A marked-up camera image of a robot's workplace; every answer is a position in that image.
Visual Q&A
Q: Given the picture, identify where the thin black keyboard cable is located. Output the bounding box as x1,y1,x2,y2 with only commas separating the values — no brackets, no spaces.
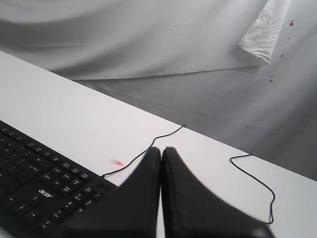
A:
101,124,186,179

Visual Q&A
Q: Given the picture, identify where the thin black looping cable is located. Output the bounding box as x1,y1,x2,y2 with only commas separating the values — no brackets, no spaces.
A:
229,154,275,225

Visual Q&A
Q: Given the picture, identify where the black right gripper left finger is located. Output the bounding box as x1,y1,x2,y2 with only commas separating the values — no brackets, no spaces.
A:
56,147,161,238

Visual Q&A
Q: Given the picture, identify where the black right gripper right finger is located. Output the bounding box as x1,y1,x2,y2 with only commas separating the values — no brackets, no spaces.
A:
161,147,274,238

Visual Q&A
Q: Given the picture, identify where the white backdrop cloth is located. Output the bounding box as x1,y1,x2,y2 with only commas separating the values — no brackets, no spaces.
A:
0,0,317,179

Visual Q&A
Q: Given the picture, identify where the black acer keyboard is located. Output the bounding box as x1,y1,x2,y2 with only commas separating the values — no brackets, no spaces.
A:
0,122,116,238

